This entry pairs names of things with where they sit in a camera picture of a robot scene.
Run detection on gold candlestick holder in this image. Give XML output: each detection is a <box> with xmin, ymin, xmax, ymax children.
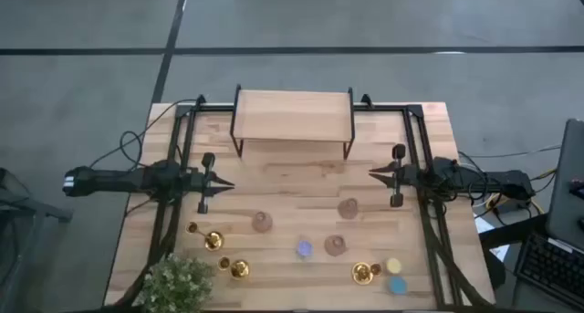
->
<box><xmin>216</xmin><ymin>256</ymin><xmax>252</xmax><ymax>282</ymax></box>
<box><xmin>185</xmin><ymin>221</ymin><xmax>225</xmax><ymax>253</ymax></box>
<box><xmin>350</xmin><ymin>260</ymin><xmax>384</xmax><ymax>287</ymax></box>

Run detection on wooden shelf riser black legs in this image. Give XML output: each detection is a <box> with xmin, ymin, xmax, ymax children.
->
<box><xmin>229</xmin><ymin>84</ymin><xmax>356</xmax><ymax>161</ymax></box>

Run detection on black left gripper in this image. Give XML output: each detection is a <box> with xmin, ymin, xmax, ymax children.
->
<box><xmin>184</xmin><ymin>151</ymin><xmax>235</xmax><ymax>214</ymax></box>

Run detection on white paper sheet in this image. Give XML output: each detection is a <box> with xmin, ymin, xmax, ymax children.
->
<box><xmin>474</xmin><ymin>215</ymin><xmax>511</xmax><ymax>263</ymax></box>

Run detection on black cable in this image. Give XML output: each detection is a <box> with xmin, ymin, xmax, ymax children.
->
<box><xmin>89</xmin><ymin>98</ymin><xmax>200</xmax><ymax>171</ymax></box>

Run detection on blue candle cup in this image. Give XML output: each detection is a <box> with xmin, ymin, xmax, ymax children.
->
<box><xmin>387</xmin><ymin>276</ymin><xmax>409</xmax><ymax>297</ymax></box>

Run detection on black keyboard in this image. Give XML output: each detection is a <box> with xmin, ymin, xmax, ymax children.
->
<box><xmin>513</xmin><ymin>232</ymin><xmax>584</xmax><ymax>310</ymax></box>

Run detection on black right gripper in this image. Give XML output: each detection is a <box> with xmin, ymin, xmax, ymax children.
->
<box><xmin>368</xmin><ymin>143</ymin><xmax>428</xmax><ymax>209</ymax></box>

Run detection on grey laptop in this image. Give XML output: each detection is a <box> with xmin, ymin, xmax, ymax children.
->
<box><xmin>546</xmin><ymin>118</ymin><xmax>584</xmax><ymax>253</ymax></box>

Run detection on grey cable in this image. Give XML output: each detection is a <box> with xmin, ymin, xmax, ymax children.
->
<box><xmin>464</xmin><ymin>143</ymin><xmax>563</xmax><ymax>160</ymax></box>

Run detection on pink ribbed glass candle holder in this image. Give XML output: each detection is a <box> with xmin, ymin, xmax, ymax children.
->
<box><xmin>337</xmin><ymin>197</ymin><xmax>360</xmax><ymax>221</ymax></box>
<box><xmin>251</xmin><ymin>210</ymin><xmax>275</xmax><ymax>235</ymax></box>
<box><xmin>323</xmin><ymin>234</ymin><xmax>349</xmax><ymax>258</ymax></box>

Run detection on artificial plant in black pot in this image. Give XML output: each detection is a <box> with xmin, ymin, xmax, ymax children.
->
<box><xmin>135</xmin><ymin>252</ymin><xmax>215</xmax><ymax>313</ymax></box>

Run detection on yellow cable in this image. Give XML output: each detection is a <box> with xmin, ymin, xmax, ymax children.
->
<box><xmin>485</xmin><ymin>167</ymin><xmax>558</xmax><ymax>216</ymax></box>

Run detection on purple candle cup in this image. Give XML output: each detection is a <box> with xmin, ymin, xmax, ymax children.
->
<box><xmin>296</xmin><ymin>239</ymin><xmax>315</xmax><ymax>260</ymax></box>

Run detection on black side table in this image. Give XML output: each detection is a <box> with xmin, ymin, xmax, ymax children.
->
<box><xmin>478</xmin><ymin>212</ymin><xmax>551</xmax><ymax>253</ymax></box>

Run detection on black aluminium rail frame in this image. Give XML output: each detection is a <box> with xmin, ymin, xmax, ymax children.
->
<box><xmin>107</xmin><ymin>93</ymin><xmax>497</xmax><ymax>312</ymax></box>

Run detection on grey metal stand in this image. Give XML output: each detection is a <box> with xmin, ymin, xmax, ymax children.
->
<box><xmin>0</xmin><ymin>166</ymin><xmax>75</xmax><ymax>313</ymax></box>

